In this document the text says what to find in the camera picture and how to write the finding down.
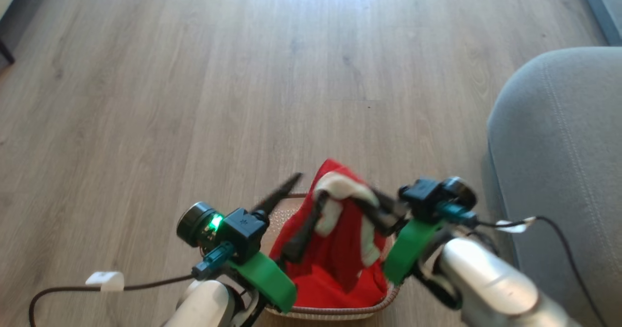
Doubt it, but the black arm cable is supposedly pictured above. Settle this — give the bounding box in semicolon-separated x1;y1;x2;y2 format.
437;203;601;327
28;242;237;327

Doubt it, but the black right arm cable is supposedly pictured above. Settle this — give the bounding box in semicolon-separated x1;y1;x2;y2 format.
437;203;601;327

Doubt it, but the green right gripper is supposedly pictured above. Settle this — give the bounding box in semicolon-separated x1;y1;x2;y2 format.
351;187;445;286

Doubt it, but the red garment with white trim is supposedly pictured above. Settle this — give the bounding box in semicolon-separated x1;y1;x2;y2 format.
269;158;395;309

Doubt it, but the grey fabric sofa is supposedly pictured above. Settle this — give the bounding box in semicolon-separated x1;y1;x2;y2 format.
484;47;622;327

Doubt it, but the cream plastic laundry basket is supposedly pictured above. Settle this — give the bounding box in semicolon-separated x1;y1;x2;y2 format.
258;193;401;322

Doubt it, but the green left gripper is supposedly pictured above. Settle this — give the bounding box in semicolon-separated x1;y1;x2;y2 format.
226;172;330;314

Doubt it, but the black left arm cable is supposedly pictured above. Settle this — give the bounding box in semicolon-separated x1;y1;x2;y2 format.
28;242;237;327

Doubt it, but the white cable tag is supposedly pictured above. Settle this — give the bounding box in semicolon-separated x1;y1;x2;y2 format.
496;216;536;234
86;271;125;292

